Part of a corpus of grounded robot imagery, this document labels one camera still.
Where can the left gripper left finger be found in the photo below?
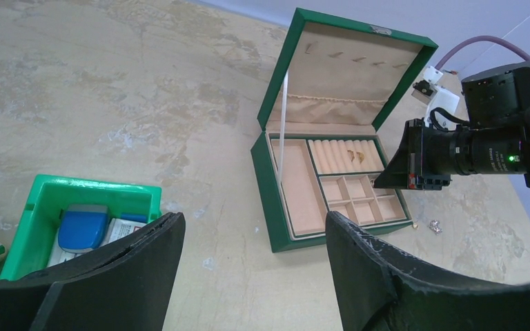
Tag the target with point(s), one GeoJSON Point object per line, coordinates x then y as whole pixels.
{"type": "Point", "coordinates": [124, 285]}

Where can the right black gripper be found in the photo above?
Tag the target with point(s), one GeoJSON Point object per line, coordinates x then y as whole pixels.
{"type": "Point", "coordinates": [494, 139]}

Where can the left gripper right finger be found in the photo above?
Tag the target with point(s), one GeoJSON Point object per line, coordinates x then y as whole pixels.
{"type": "Point", "coordinates": [381, 287]}

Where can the silver crystal earring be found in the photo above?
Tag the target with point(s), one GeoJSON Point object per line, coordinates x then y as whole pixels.
{"type": "Point", "coordinates": [434, 226]}

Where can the green jewelry tray insert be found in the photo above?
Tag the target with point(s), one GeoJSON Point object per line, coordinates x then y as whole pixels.
{"type": "Point", "coordinates": [323, 175]}

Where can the green jewelry box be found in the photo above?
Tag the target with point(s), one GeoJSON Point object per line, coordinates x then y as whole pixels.
{"type": "Point", "coordinates": [335, 78]}

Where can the blue white item in bin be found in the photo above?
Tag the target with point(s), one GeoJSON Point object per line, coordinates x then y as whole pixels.
{"type": "Point", "coordinates": [85, 228]}

